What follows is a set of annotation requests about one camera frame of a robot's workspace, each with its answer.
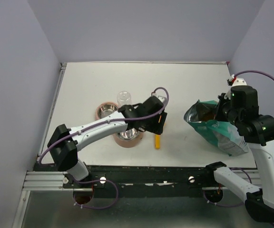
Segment pink double pet feeder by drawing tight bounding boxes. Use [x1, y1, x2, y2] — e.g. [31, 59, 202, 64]
[95, 102, 144, 148]

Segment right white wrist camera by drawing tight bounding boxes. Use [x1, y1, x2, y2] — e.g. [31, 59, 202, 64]
[224, 75, 247, 99]

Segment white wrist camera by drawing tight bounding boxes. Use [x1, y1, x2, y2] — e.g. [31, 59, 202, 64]
[224, 75, 247, 99]
[151, 92, 166, 105]

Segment front steel bowl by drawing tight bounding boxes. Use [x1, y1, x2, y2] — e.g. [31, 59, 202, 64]
[116, 128, 139, 141]

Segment aluminium frame extrusion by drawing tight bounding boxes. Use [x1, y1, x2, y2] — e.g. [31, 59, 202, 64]
[22, 171, 73, 191]

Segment steel bowl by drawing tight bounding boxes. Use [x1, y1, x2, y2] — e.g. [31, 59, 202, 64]
[96, 103, 118, 119]
[116, 128, 139, 141]

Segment green pet food bag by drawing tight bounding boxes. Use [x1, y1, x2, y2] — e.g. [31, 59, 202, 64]
[184, 100, 251, 156]

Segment yellow plastic scoop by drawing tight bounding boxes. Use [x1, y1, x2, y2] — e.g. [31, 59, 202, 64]
[154, 134, 161, 150]

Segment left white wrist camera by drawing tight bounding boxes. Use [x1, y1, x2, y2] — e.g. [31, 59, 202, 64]
[151, 92, 166, 105]

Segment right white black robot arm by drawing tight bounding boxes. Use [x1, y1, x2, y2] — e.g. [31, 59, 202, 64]
[203, 85, 274, 223]

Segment black mounting rail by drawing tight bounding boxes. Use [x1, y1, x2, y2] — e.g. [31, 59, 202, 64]
[61, 165, 226, 202]

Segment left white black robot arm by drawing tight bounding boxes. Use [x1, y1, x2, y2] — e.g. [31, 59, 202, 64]
[48, 96, 168, 188]

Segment rear steel bowl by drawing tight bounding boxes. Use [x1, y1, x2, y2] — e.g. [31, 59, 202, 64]
[96, 103, 118, 119]

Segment clear water bottle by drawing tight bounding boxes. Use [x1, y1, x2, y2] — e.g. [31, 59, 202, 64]
[117, 91, 133, 112]

